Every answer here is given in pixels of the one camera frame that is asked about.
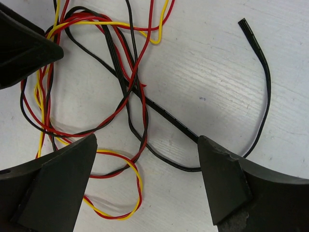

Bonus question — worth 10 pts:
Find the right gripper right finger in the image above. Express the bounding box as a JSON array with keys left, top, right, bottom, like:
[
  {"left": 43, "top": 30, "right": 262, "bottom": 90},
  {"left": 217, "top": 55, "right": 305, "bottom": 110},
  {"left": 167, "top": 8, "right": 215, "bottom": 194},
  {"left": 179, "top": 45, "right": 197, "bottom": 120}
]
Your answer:
[{"left": 198, "top": 136, "right": 309, "bottom": 232}]

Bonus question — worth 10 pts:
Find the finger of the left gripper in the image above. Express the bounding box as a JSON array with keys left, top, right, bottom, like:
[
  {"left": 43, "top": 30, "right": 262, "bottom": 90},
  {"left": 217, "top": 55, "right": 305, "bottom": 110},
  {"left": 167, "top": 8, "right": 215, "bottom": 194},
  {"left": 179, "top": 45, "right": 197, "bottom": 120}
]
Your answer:
[{"left": 0, "top": 4, "right": 64, "bottom": 89}]

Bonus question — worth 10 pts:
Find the red black twisted wire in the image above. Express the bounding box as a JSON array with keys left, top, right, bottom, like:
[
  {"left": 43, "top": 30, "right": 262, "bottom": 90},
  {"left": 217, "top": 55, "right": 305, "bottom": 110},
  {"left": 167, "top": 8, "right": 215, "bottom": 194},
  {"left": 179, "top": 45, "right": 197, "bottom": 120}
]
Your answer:
[{"left": 20, "top": 6, "right": 149, "bottom": 179}]

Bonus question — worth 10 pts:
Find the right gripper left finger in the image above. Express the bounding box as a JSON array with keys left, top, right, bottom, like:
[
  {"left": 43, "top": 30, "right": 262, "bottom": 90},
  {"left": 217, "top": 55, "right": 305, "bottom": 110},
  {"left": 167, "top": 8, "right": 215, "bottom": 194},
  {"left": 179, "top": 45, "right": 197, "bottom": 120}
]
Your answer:
[{"left": 0, "top": 134, "right": 98, "bottom": 232}]

